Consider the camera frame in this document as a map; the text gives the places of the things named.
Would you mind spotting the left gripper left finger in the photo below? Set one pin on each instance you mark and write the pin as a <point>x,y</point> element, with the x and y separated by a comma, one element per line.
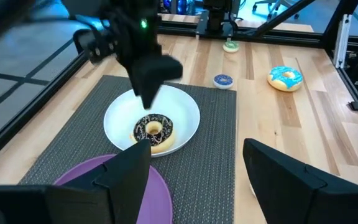
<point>117,193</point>

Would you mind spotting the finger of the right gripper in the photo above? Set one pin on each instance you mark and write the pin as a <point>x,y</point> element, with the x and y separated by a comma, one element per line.
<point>154,74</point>

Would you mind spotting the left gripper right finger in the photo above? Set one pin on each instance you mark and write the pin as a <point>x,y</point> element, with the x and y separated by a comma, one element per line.
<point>291,193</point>

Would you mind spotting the chocolate icing donut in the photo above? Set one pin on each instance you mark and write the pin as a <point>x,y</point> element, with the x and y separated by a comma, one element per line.
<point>166,130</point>

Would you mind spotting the small blue icing donut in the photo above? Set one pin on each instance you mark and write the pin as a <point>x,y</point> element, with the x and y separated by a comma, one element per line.
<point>217,80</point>

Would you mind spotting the large blue icing donut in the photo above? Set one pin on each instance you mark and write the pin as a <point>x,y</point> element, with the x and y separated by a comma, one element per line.
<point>278,84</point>

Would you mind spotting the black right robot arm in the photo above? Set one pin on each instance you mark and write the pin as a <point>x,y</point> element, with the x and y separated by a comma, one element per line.
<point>126,9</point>

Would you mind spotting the white plate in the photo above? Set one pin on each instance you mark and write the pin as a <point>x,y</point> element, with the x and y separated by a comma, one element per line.
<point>172,102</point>

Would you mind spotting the purple plate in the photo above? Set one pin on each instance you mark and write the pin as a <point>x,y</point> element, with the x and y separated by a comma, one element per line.
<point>157,199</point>

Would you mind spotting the small green icing donut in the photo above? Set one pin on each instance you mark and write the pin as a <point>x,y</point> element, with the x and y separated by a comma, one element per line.
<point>227,48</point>

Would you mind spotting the grey woven placemat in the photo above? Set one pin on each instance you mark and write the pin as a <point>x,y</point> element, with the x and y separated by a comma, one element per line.
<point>210,140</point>

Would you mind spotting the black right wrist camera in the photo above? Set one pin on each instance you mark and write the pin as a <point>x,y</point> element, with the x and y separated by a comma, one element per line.
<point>101,49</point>

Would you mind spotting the black table frame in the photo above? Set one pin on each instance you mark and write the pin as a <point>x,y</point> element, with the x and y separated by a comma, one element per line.
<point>26,113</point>

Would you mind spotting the silver aluminium bracket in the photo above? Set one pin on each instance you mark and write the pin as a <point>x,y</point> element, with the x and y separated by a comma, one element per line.
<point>342,40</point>

